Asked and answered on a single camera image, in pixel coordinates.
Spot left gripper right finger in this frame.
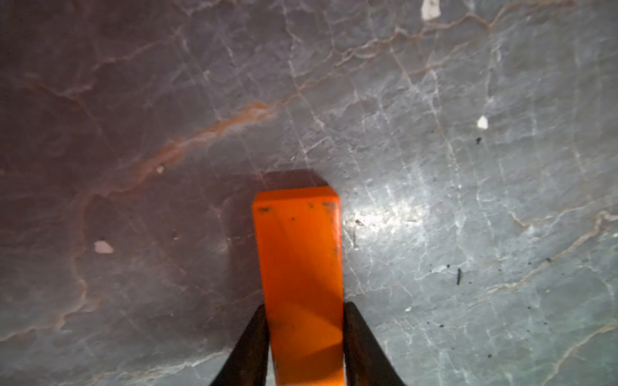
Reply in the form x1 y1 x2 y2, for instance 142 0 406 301
343 302 405 386

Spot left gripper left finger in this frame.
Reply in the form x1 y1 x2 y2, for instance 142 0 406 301
210 305 270 386

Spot orange block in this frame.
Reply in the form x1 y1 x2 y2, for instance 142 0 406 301
252 186 345 385

